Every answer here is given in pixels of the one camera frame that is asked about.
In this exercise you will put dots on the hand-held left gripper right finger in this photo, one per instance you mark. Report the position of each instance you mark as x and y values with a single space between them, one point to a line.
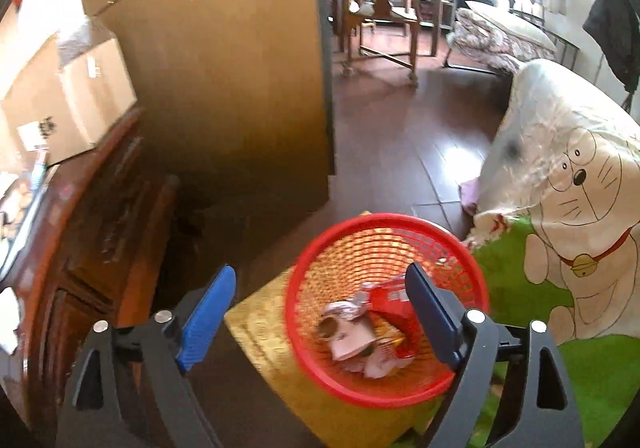
430 318

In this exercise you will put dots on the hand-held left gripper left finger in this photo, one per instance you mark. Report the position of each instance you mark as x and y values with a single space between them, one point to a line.
205 323

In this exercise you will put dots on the red snack packet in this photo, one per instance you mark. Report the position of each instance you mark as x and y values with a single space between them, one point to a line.
390 300

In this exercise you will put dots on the crushed paper cup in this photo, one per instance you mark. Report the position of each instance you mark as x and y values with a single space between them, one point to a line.
345 338

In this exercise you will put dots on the red plastic basket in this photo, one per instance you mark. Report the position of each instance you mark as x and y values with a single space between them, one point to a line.
350 248

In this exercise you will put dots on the yellow cushioned stool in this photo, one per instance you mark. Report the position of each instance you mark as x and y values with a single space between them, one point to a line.
265 343

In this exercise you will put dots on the pink cloth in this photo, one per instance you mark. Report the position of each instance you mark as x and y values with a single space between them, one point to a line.
470 193

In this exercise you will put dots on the dark wooden dresser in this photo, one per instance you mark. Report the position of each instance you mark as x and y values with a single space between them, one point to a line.
90 253

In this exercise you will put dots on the cartoon print blanket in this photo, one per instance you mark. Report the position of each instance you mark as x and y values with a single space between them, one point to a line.
550 138

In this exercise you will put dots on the light wooden cabinet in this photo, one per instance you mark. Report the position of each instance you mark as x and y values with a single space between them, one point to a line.
215 78

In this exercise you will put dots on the cardboard box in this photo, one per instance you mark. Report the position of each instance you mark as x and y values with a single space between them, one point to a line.
75 103

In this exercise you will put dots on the folded floral quilt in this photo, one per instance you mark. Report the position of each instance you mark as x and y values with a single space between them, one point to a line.
480 43

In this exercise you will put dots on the white pillow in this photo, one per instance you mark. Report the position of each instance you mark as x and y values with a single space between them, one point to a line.
510 26

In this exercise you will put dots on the carved wooden chair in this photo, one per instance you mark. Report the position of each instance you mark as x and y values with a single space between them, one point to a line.
360 3

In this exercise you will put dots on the black jacket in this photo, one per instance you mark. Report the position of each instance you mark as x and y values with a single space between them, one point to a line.
612 28

